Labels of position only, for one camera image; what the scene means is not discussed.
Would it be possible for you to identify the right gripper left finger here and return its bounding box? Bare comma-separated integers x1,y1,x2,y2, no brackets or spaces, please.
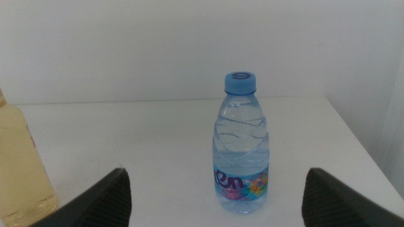
28,167,132,227

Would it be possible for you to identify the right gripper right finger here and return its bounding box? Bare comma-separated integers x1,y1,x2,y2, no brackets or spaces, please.
301,167,404,227

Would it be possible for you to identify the yellow tea bottle white cap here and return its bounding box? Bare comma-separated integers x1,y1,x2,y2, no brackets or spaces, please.
0,88,59,227

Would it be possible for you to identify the clear water bottle blue cap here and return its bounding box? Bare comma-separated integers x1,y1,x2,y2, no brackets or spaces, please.
212,71,270,214

